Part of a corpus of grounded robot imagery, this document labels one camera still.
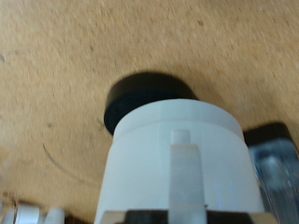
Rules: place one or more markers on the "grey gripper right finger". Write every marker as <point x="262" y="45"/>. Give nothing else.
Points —
<point x="230" y="218"/>

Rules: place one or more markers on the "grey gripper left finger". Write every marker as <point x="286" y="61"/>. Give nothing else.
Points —
<point x="146" y="218"/>

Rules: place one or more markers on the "white ceramic mug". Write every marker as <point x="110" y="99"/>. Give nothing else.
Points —
<point x="140" y="171"/>

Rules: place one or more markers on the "black Keurig coffee machine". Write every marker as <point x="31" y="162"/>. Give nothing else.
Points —
<point x="140" y="93"/>

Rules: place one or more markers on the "white two-tier turntable stand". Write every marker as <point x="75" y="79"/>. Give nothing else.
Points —
<point x="28" y="216"/>

